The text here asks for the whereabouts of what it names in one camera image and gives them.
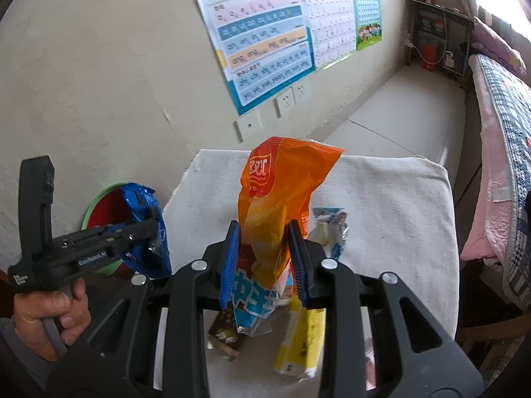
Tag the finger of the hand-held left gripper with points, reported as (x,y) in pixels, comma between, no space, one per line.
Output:
(132,246)
(124,228)

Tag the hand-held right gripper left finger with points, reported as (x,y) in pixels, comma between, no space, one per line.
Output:
(230,265)

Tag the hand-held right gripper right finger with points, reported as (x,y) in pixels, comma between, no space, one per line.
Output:
(298,265)

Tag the red bin with green rim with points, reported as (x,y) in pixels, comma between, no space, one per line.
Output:
(106,207)

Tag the blue snack bag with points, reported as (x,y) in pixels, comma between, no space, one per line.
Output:
(141,203)

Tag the white and blue wrapper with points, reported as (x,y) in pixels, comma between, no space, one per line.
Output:
(327,228)

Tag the dark brown packet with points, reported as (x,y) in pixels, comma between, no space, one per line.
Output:
(226,331)

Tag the yellow box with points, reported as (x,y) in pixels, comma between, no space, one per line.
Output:
(303,340)

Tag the orange snack bag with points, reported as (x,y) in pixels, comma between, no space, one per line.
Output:
(282,182)

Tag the person's left forearm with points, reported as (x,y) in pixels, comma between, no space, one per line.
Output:
(16,352)

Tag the person's left hand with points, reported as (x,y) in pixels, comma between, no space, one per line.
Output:
(37,306)

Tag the white towel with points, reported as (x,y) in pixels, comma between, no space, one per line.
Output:
(394,215)

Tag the wooden chair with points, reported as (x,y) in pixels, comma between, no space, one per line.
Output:
(477,331)

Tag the pink bed sheet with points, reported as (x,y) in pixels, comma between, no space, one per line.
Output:
(489,195)

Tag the red container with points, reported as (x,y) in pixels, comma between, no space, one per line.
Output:
(429,57)

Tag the plaid quilt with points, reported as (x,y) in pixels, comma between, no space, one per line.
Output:
(514,132)

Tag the white bottle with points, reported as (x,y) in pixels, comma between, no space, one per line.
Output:
(449,59)

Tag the dark metal shelf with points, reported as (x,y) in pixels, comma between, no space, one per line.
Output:
(458,33)

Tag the purple pillow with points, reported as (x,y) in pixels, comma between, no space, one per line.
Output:
(498,45)

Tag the white wall plate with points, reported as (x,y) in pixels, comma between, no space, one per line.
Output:
(248,125)

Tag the white wall socket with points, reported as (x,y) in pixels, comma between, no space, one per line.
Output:
(284,103)
(300,94)

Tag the blue letter wall poster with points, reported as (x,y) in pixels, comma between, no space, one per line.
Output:
(257,33)

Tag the white chart wall poster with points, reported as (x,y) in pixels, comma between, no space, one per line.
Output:
(327,12)

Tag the green chart wall poster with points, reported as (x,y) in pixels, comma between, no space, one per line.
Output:
(367,4)

